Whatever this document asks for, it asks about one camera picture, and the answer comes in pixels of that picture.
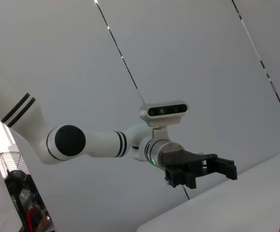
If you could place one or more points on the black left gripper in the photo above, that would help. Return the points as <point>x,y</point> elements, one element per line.
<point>178,159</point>

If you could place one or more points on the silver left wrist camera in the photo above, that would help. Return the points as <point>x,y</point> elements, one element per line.
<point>166,111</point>

